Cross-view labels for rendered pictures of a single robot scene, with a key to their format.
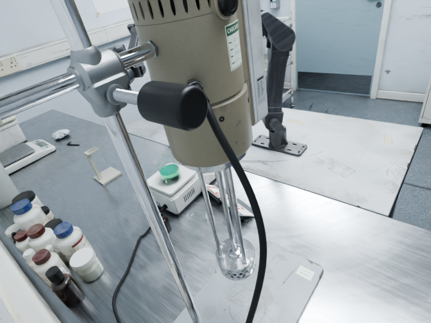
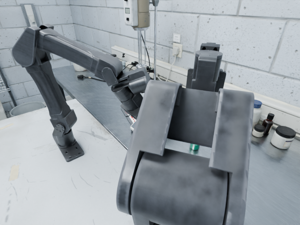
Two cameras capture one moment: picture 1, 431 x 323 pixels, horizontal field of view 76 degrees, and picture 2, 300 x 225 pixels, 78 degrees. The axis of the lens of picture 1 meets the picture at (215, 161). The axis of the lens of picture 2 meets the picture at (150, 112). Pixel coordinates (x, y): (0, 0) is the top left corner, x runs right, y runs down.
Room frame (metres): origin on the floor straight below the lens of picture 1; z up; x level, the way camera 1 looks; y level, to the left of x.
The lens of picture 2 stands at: (1.41, 0.16, 1.42)
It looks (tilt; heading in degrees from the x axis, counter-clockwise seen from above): 32 degrees down; 186
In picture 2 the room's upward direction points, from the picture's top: straight up
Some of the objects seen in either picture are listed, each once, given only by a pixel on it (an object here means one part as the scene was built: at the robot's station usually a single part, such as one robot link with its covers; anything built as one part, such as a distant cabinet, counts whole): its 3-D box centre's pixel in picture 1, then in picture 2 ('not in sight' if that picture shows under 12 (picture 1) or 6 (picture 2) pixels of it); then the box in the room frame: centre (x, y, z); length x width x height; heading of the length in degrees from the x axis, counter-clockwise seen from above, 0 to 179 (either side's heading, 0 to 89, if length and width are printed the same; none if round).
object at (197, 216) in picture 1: (197, 216); not in sight; (0.57, 0.08, 0.91); 0.06 x 0.06 x 0.02
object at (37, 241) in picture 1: (45, 242); not in sight; (0.55, 0.49, 0.95); 0.06 x 0.06 x 0.11
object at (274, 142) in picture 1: (278, 136); (65, 137); (0.86, -0.24, 0.94); 0.20 x 0.07 x 0.08; 44
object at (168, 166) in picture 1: (169, 168); not in sight; (0.67, 0.13, 1.03); 0.07 x 0.06 x 0.08; 99
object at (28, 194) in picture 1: (28, 204); (282, 137); (0.77, 0.65, 0.94); 0.07 x 0.07 x 0.07
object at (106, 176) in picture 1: (101, 163); not in sight; (0.90, 0.42, 0.96); 0.08 x 0.08 x 0.13; 41
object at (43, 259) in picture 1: (50, 267); not in sight; (0.46, 0.45, 0.95); 0.06 x 0.06 x 0.10
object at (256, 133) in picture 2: (44, 215); (258, 131); (0.71, 0.58, 0.92); 0.04 x 0.04 x 0.04
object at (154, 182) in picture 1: (170, 177); not in sight; (0.68, 0.14, 0.98); 0.12 x 0.12 x 0.01; 46
